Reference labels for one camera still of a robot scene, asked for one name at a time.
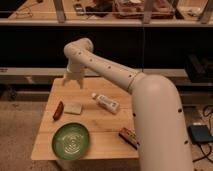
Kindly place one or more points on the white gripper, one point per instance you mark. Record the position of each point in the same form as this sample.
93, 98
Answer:
74, 74

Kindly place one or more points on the red pepper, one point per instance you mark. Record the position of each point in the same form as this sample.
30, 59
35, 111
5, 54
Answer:
58, 111

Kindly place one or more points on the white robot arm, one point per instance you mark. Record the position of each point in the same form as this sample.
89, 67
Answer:
156, 108

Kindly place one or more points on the white sponge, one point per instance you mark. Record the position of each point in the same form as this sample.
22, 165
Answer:
73, 108

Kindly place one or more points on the white tube bottle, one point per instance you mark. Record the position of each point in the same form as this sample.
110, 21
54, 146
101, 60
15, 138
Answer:
107, 103

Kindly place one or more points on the wooden table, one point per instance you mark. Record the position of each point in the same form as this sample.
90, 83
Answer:
103, 126

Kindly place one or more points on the green bowl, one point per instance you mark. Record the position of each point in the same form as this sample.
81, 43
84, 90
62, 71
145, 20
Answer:
71, 141

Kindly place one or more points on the black phone on shelf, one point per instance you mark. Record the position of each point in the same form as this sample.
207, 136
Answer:
79, 9

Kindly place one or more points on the brown rectangular block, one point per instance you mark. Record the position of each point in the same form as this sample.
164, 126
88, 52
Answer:
129, 137

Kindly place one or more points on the red tray on shelf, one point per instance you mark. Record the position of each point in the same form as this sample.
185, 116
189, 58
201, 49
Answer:
135, 9

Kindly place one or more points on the dark blue box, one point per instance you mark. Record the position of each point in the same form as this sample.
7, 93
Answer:
200, 134

